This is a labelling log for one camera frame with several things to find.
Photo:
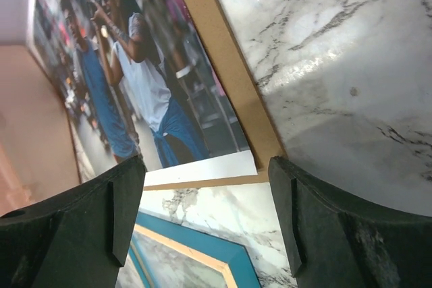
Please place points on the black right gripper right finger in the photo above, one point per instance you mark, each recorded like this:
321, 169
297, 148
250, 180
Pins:
336, 239

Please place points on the pink plastic storage box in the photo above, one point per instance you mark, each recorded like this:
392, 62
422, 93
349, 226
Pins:
37, 152

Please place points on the blue wooden picture frame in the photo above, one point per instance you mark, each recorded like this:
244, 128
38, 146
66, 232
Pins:
165, 254

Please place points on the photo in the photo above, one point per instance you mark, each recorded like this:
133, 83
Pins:
135, 78

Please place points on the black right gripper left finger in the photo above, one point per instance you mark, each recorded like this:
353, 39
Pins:
78, 238

